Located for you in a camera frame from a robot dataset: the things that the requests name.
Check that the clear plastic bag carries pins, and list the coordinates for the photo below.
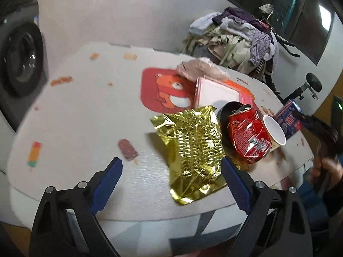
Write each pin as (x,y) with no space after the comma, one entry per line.
(203,68)

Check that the blue patterned packet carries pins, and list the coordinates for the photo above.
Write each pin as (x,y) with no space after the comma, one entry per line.
(288,117)

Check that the person's right forearm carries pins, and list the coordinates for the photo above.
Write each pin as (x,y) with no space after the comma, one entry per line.
(335,195)

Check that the white printed foam mat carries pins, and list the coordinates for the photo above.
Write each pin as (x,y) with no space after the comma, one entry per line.
(88,117)

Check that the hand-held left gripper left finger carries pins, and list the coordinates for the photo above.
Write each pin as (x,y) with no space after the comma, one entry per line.
(107,187)

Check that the clear plastic tray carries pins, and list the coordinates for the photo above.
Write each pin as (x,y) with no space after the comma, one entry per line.
(217,91)

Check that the gold foil wrapper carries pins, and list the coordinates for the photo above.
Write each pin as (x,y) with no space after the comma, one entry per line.
(193,150)

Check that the black exercise bike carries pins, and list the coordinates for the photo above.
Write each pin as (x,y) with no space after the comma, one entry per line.
(312,81)

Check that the dark window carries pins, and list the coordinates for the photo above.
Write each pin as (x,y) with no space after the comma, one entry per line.
(292,10)

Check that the crushed red soda can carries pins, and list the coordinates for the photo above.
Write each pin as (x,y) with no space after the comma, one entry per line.
(249,136)

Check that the white paper cup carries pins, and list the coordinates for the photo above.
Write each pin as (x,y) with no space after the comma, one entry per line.
(273,131)

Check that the grey washing machine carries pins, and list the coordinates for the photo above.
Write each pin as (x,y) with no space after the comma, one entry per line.
(21,59)

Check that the pile of clothes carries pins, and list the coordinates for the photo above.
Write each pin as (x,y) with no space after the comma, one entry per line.
(233,40)

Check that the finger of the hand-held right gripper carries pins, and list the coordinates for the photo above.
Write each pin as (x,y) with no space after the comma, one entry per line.
(302,119)

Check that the grey white patterned cover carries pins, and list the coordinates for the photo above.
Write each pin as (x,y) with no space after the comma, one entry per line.
(166,233)

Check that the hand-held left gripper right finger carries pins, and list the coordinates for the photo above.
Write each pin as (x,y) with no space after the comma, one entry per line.
(235,184)

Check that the person's right hand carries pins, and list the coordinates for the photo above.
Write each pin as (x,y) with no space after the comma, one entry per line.
(316,166)

